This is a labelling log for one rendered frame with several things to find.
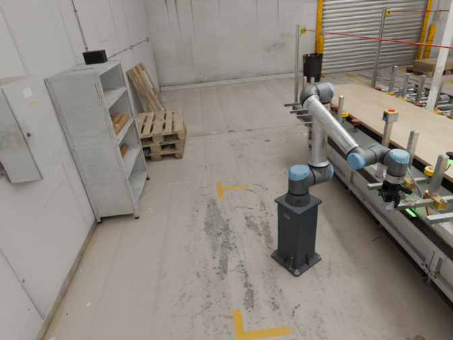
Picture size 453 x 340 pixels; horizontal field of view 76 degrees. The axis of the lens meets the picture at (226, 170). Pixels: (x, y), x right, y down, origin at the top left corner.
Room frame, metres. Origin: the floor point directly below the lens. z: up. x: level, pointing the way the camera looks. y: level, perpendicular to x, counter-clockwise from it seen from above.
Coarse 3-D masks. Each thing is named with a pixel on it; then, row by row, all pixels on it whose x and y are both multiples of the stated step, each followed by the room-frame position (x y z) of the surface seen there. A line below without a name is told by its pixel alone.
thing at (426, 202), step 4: (444, 196) 1.35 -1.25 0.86; (448, 196) 1.35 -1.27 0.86; (452, 196) 1.34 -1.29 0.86; (420, 200) 1.34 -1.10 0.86; (424, 200) 1.33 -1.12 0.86; (428, 200) 1.33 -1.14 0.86; (432, 200) 1.33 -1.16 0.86; (448, 200) 1.32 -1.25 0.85; (452, 200) 1.32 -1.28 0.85; (400, 204) 1.32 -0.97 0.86; (404, 204) 1.31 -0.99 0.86; (416, 204) 1.31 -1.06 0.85; (420, 204) 1.31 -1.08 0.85; (424, 204) 1.32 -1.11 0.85; (428, 204) 1.32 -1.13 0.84; (432, 204) 1.32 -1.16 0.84; (396, 208) 1.31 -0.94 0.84; (400, 208) 1.31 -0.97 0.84; (404, 208) 1.31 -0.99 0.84; (408, 208) 1.31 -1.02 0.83
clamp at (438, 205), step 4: (424, 192) 1.41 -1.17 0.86; (428, 196) 1.37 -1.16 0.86; (432, 196) 1.35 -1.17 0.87; (436, 196) 1.35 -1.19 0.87; (440, 196) 1.34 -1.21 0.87; (436, 200) 1.31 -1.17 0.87; (444, 200) 1.30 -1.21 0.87; (436, 204) 1.30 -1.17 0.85; (440, 204) 1.28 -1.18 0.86; (444, 204) 1.29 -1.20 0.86; (436, 208) 1.29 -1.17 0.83; (440, 208) 1.28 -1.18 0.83; (444, 208) 1.29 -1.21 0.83
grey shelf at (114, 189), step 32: (96, 64) 3.25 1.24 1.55; (64, 96) 2.59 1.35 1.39; (96, 96) 2.61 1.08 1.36; (128, 96) 3.50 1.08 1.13; (64, 128) 2.59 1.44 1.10; (96, 128) 2.60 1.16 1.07; (128, 128) 3.49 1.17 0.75; (96, 160) 2.60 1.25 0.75; (128, 160) 3.05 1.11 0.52; (96, 192) 2.59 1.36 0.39; (128, 192) 2.61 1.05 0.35
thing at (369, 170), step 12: (300, 108) 3.77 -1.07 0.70; (336, 144) 2.54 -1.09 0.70; (372, 168) 2.02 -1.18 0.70; (372, 180) 1.89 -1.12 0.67; (420, 228) 1.34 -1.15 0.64; (432, 228) 1.27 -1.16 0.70; (444, 228) 1.26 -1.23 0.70; (432, 240) 1.24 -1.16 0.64; (444, 240) 1.17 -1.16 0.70; (444, 252) 1.15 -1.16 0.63
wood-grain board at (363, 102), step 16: (336, 96) 3.45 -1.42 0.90; (352, 96) 3.39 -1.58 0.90; (368, 96) 3.33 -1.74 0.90; (384, 96) 3.26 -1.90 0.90; (352, 112) 2.84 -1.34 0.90; (368, 112) 2.80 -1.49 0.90; (400, 112) 2.70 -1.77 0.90; (416, 112) 2.66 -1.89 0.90; (432, 112) 2.62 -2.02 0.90; (368, 128) 2.44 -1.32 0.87; (400, 128) 2.31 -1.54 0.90; (416, 128) 2.27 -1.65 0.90; (432, 128) 2.24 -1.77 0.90; (448, 128) 2.21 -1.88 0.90; (400, 144) 2.00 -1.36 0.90; (432, 144) 1.94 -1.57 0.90; (448, 144) 1.92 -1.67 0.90; (432, 160) 1.71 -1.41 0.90; (448, 176) 1.50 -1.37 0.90
